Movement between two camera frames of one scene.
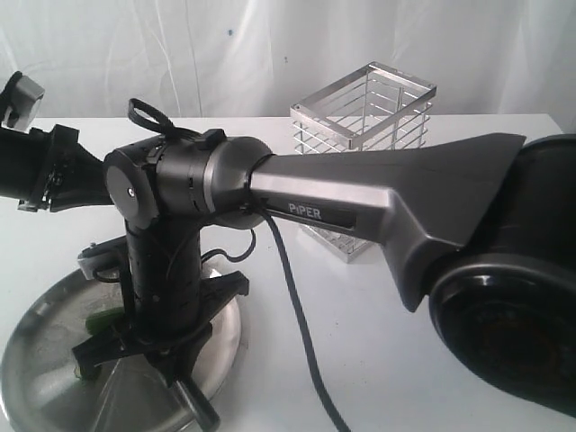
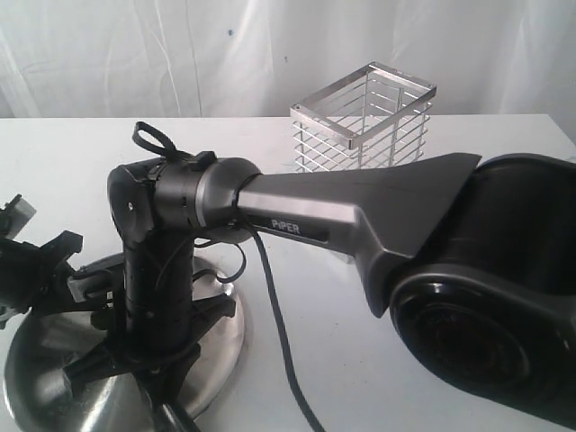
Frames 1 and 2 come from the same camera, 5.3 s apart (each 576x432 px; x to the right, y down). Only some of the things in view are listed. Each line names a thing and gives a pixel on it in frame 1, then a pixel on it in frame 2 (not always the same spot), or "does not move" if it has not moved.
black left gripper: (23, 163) to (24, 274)
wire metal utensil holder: (373, 108) does not move
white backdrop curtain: (257, 58) does not move
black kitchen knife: (205, 413) to (180, 417)
